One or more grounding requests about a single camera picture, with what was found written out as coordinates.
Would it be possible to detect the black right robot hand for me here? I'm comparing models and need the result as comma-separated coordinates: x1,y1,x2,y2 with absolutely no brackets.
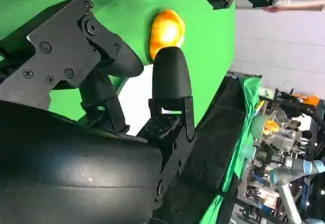
0,0,196,224

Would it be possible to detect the orange white toy bread roll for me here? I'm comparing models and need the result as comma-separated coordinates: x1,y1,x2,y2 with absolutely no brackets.
148,9,186,63

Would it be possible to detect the green table cloth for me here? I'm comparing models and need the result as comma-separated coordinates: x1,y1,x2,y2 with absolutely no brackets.
0,0,238,131

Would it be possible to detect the lilac plate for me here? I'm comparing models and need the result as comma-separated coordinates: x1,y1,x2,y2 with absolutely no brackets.
115,65,182,136

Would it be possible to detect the green hanging cloth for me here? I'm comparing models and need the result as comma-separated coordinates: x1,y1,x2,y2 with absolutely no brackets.
203,76,263,224

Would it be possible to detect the black curtain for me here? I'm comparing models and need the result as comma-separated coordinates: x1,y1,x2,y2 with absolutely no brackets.
149,71,262,224

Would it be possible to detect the cluttered workbench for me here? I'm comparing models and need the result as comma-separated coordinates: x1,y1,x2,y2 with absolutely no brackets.
238,86,325,224

